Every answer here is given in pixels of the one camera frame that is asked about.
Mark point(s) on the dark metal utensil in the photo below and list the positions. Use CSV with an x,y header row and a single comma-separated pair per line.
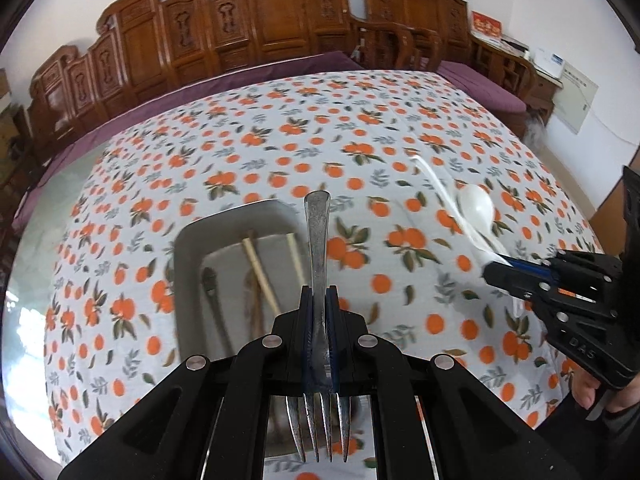
x,y
212,290

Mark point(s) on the red box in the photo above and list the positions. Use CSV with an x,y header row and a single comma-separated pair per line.
x,y
486,24

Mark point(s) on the small carved wooden chair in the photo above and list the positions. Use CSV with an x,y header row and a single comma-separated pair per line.
x,y
70,95

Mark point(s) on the wooden side table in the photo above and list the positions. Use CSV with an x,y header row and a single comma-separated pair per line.
x,y
505,70

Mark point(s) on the person's right hand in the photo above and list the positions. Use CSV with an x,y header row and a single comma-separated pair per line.
x,y
584,391

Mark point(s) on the carved wooden sofa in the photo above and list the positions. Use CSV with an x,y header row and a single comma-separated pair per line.
x,y
240,25

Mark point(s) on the white printed box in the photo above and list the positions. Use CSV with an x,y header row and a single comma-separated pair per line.
x,y
547,62

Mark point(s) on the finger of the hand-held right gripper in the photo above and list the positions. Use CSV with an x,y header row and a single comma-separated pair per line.
x,y
510,280
530,265

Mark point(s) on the carved wooden armchair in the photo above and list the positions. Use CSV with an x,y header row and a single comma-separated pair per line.
x,y
415,15

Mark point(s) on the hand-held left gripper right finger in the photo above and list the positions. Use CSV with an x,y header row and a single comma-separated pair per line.
x,y
334,330

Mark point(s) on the grey wall panel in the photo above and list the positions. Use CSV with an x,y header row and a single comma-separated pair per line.
x,y
576,97

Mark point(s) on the metal tray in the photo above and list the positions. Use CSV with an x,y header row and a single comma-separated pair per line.
x,y
225,260

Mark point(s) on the brown wooden board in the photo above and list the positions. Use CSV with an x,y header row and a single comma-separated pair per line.
x,y
610,210

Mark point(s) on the white plastic spoon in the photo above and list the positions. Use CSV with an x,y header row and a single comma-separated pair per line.
x,y
475,205
440,185

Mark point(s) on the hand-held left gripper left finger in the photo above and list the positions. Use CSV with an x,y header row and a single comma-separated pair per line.
x,y
309,320

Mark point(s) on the metal fork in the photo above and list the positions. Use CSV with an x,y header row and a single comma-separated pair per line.
x,y
317,240

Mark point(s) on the orange print tablecloth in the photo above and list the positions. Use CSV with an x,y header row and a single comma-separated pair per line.
x,y
300,150

